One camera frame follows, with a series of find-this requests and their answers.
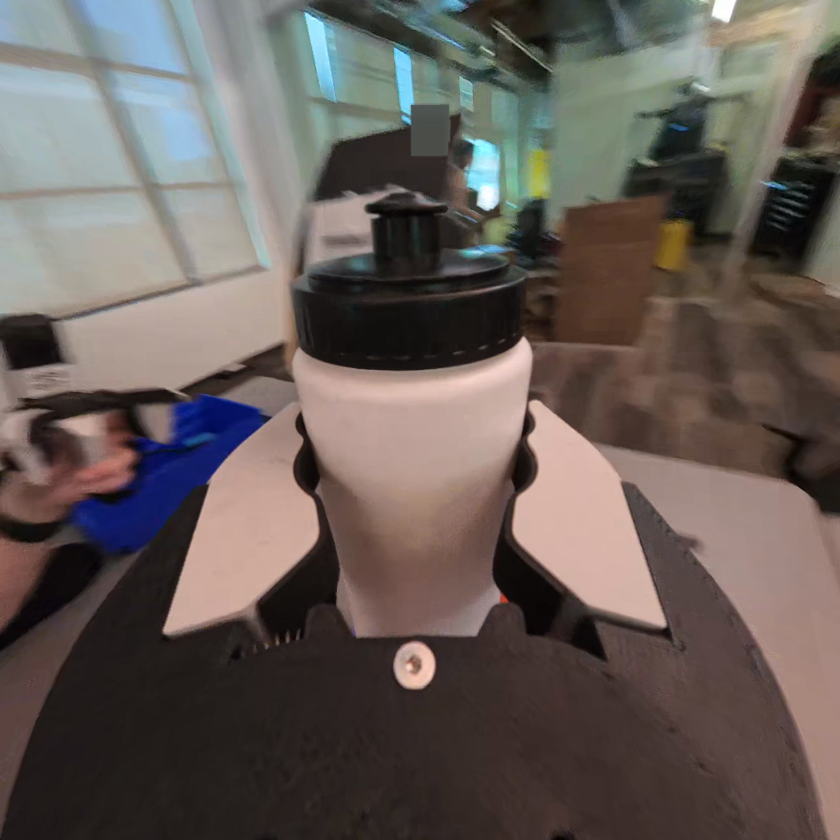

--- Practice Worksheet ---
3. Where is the large paned window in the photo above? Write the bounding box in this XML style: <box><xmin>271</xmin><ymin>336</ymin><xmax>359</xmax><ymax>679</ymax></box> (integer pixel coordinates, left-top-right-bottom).
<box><xmin>0</xmin><ymin>0</ymin><xmax>271</xmax><ymax>317</ymax></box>

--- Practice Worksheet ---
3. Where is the yellow floor bin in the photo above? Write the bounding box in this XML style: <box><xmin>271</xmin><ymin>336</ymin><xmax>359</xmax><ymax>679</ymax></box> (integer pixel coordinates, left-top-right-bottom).
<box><xmin>655</xmin><ymin>220</ymin><xmax>694</xmax><ymax>271</ymax></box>

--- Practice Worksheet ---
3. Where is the black tool cabinet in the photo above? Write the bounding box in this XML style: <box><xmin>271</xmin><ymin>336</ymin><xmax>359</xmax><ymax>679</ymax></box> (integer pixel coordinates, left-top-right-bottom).
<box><xmin>753</xmin><ymin>154</ymin><xmax>836</xmax><ymax>258</ymax></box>

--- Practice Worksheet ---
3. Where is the person's left hand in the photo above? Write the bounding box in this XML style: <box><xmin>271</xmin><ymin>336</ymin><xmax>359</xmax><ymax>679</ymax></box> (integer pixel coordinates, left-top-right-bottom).
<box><xmin>59</xmin><ymin>427</ymin><xmax>142</xmax><ymax>503</ymax></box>

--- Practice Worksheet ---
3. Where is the black instruction sheet board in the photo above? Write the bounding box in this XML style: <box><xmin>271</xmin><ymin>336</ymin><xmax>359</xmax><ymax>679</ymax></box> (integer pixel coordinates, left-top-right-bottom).
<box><xmin>305</xmin><ymin>121</ymin><xmax>463</xmax><ymax>266</ymax></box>

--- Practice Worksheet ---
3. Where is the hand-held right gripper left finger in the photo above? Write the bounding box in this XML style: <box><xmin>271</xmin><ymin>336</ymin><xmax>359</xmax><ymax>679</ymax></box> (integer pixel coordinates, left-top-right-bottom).
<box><xmin>162</xmin><ymin>402</ymin><xmax>322</xmax><ymax>639</ymax></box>

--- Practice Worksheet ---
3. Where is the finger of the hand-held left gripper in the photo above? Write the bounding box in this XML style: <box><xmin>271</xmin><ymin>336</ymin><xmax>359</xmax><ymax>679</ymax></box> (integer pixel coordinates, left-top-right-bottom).
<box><xmin>131</xmin><ymin>402</ymin><xmax>177</xmax><ymax>442</ymax></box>
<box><xmin>0</xmin><ymin>413</ymin><xmax>52</xmax><ymax>488</ymax></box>

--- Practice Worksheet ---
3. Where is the blue plastic bin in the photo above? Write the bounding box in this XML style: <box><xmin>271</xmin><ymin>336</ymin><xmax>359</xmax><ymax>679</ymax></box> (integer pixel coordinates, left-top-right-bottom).
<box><xmin>69</xmin><ymin>394</ymin><xmax>271</xmax><ymax>555</ymax></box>

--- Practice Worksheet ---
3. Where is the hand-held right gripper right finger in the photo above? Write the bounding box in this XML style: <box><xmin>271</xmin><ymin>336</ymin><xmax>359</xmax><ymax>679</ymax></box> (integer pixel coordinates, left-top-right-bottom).
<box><xmin>493</xmin><ymin>399</ymin><xmax>669</xmax><ymax>634</ymax></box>

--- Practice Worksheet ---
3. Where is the white round container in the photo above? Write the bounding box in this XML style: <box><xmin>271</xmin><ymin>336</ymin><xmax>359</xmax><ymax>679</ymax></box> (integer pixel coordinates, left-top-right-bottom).
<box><xmin>290</xmin><ymin>190</ymin><xmax>534</xmax><ymax>639</ymax></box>

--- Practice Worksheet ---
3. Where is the brown cardboard panel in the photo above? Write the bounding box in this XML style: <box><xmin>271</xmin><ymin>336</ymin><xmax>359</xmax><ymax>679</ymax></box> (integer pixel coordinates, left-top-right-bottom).
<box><xmin>553</xmin><ymin>193</ymin><xmax>672</xmax><ymax>347</ymax></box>

